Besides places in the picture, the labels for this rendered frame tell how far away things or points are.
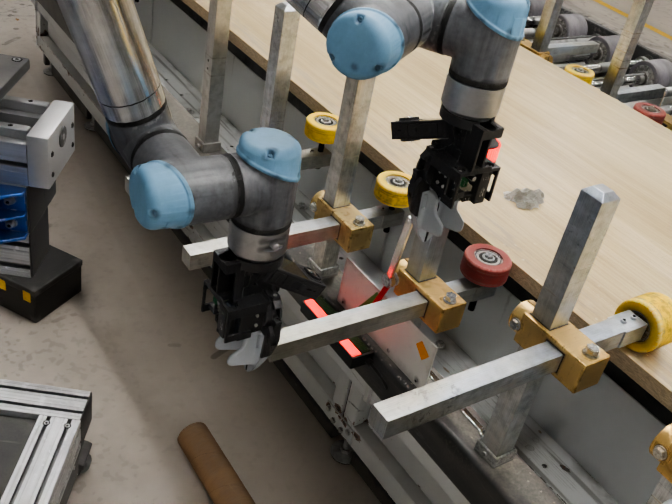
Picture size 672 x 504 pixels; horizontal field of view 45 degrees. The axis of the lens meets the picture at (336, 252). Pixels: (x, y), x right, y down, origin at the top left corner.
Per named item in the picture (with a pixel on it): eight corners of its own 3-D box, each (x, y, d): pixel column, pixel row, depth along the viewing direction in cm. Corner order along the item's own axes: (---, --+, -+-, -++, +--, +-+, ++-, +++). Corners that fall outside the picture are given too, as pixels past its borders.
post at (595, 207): (492, 467, 122) (604, 197, 95) (477, 451, 124) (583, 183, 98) (508, 459, 124) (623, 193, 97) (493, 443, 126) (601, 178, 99)
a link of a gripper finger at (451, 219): (444, 258, 112) (461, 202, 107) (418, 236, 116) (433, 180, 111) (460, 254, 114) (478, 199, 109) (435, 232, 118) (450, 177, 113)
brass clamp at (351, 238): (344, 254, 142) (349, 230, 140) (305, 214, 151) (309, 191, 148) (372, 247, 146) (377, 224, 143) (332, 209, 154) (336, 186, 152)
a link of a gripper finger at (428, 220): (427, 263, 111) (443, 206, 106) (401, 239, 115) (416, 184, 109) (444, 258, 112) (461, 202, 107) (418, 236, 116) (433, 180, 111)
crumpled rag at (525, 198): (518, 212, 147) (522, 201, 145) (497, 192, 151) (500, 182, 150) (555, 207, 151) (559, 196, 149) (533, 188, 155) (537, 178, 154)
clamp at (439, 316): (435, 334, 126) (443, 309, 123) (385, 285, 135) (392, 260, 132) (462, 326, 129) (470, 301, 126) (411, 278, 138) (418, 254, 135)
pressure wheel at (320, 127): (333, 180, 166) (342, 130, 159) (295, 172, 166) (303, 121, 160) (338, 163, 173) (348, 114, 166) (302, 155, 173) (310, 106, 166)
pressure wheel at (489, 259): (468, 329, 133) (487, 273, 126) (438, 300, 138) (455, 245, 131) (503, 317, 137) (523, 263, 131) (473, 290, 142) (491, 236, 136)
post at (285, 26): (254, 227, 172) (285, 7, 146) (247, 219, 174) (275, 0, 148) (269, 224, 174) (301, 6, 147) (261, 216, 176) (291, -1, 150)
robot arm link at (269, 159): (221, 126, 93) (286, 120, 97) (213, 207, 99) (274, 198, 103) (251, 159, 87) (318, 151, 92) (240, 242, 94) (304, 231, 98)
